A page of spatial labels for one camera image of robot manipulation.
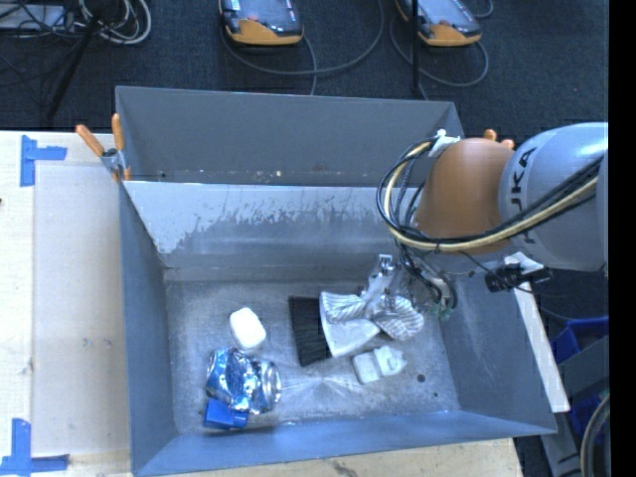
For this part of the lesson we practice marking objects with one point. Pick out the grey striped cloth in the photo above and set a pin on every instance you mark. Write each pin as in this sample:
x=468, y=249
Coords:
x=348, y=333

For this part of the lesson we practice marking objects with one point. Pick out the white plastic clip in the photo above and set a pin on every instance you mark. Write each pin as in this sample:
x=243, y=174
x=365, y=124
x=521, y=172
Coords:
x=377, y=365

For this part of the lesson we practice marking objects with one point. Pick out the black bristle brush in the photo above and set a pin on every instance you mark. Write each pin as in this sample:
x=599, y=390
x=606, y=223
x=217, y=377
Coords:
x=308, y=331

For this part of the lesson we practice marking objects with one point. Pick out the grey metal bin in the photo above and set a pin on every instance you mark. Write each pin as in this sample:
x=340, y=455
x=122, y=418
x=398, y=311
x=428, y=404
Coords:
x=298, y=226

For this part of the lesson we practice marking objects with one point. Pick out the white rounded soap block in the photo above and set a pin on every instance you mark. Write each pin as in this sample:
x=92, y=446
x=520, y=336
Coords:
x=247, y=328

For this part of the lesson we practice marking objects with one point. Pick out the crushed blue silver can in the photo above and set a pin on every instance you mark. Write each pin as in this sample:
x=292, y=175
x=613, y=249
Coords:
x=241, y=378

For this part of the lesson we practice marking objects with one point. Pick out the small blue box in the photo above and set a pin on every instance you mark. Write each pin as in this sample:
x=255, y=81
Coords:
x=221, y=415

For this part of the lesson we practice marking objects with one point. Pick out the pale wood flat board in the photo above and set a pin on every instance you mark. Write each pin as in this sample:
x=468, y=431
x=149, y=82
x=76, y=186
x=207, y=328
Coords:
x=74, y=291

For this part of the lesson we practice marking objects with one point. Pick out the black cylinder on white bracket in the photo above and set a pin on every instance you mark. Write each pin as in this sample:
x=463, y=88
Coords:
x=507, y=276

